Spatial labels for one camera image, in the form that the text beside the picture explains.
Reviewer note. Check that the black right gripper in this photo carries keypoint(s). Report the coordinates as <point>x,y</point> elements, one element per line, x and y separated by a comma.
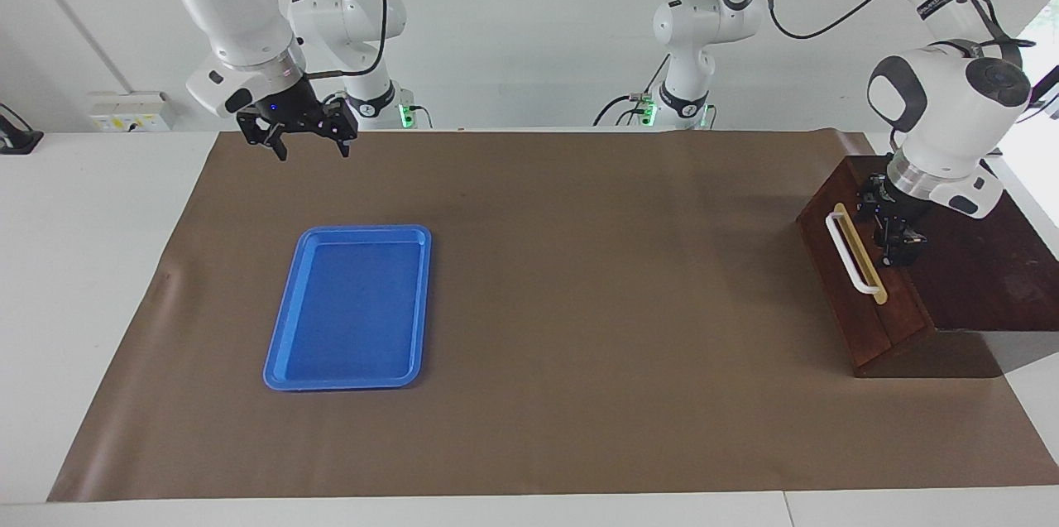
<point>294,109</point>

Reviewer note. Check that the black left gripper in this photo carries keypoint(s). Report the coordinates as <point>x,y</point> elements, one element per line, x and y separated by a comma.
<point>889,208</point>

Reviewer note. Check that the wooden drawer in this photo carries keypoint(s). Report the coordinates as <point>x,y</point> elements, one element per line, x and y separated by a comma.
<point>836,279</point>

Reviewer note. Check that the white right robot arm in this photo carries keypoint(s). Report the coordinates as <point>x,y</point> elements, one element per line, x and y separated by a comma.
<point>223,6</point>

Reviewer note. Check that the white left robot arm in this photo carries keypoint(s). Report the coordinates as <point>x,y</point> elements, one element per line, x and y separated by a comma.
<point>943,122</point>

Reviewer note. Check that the dark wooden cabinet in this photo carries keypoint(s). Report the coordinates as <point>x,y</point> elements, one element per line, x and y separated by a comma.
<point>993,287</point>

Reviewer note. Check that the blue plastic tray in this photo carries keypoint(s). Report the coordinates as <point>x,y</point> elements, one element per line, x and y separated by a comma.
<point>347,312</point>

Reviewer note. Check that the small black stand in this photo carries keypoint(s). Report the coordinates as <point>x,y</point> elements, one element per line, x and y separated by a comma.
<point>18,138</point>

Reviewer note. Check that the brown table mat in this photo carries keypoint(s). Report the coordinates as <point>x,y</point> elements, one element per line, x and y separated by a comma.
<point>579,345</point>

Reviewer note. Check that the white wall outlet box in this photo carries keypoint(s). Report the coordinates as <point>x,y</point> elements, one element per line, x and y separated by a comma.
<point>132,112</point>

